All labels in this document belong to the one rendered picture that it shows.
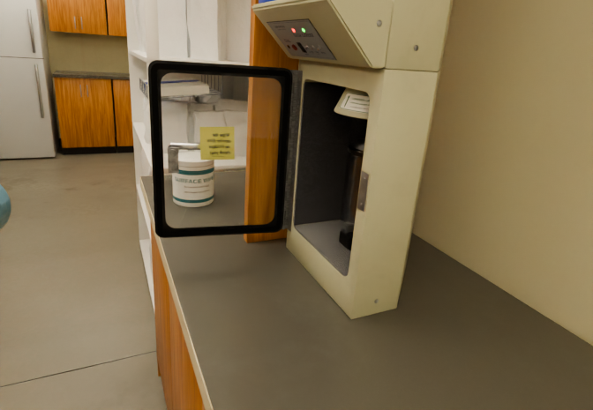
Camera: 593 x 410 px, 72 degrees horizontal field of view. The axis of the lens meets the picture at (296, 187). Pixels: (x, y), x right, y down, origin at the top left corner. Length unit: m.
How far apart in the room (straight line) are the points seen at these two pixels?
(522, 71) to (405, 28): 0.42
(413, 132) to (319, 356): 0.42
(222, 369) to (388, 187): 0.41
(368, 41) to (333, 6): 0.08
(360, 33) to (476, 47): 0.53
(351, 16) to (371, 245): 0.39
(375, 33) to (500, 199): 0.57
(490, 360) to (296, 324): 0.35
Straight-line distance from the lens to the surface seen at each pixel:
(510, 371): 0.84
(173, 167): 0.93
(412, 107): 0.72
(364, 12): 0.65
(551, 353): 0.92
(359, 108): 0.78
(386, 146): 0.71
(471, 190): 1.13
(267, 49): 0.98
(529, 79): 1.03
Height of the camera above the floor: 1.43
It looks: 19 degrees down
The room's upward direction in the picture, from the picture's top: 4 degrees clockwise
